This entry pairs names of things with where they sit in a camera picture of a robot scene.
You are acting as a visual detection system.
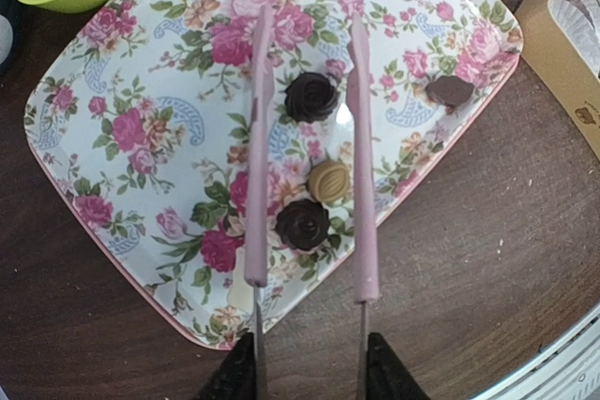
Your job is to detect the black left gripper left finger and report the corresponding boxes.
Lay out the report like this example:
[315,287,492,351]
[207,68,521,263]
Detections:
[199,333,257,400]

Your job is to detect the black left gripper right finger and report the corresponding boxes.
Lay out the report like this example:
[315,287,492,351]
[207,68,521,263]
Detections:
[366,332,430,400]

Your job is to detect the pink metal tongs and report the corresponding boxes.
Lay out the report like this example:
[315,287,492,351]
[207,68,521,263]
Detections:
[244,6,380,399]

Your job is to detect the white chocolate piece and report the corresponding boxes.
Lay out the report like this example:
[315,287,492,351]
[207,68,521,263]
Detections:
[227,247,254,315]

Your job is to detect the dark rose chocolate lower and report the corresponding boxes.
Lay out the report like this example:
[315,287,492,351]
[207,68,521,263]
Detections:
[275,199,331,252]

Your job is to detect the dark rose chocolate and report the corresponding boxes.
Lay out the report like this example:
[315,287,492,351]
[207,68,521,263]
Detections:
[284,72,338,124]
[275,199,331,252]

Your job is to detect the caramel shell chocolate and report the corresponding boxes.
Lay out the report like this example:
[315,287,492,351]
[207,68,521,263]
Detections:
[307,160,351,203]

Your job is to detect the dark rose chocolate upper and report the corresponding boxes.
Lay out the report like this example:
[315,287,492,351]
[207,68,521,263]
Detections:
[284,72,338,124]

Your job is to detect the dark leaf chocolate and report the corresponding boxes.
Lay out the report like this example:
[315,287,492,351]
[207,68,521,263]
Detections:
[425,76,475,108]

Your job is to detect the pink floral serving tray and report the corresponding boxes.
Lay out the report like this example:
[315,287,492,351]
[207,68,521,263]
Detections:
[24,0,523,350]

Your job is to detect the tan tin box paper cups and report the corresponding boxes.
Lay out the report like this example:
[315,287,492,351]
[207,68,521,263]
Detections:
[516,0,599,154]

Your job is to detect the white round cup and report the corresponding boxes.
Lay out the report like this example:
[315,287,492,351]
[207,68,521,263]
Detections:
[0,0,20,75]

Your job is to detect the front aluminium frame rail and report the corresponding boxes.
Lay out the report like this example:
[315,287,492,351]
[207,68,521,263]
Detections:
[476,306,599,400]

